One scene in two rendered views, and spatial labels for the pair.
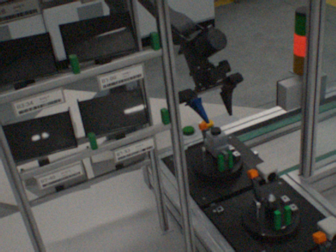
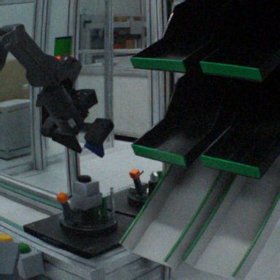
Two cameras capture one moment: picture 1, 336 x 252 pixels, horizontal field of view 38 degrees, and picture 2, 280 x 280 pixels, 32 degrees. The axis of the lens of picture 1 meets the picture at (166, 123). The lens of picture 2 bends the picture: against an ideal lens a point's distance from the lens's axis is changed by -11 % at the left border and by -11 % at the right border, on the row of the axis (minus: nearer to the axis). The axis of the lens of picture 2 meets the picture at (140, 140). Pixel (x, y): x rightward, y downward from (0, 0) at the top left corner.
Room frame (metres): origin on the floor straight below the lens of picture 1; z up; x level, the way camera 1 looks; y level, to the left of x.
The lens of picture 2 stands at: (1.57, 0.93, 1.43)
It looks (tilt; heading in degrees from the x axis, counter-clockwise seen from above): 12 degrees down; 239
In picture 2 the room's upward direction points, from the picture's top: 1 degrees counter-clockwise
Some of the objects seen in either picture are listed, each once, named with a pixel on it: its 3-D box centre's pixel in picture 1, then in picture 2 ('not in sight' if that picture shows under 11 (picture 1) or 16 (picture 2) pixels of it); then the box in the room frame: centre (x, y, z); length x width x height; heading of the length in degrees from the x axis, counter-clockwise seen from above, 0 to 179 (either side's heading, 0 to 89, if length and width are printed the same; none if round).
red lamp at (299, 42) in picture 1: (304, 42); not in sight; (1.05, -0.35, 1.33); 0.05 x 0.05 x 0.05
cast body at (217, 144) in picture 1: (218, 141); (88, 190); (1.08, -0.13, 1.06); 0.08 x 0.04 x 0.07; 21
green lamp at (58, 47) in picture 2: (305, 22); (63, 47); (1.05, -0.35, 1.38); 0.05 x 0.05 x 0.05
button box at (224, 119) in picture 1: (207, 132); (6, 251); (1.32, -0.13, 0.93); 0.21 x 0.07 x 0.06; 111
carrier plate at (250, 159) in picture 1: (218, 168); (88, 230); (1.09, -0.13, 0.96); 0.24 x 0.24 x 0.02; 21
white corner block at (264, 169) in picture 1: (266, 172); not in sight; (1.03, -0.25, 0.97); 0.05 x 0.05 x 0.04; 21
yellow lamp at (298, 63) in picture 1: (303, 62); not in sight; (1.05, -0.35, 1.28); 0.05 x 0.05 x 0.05
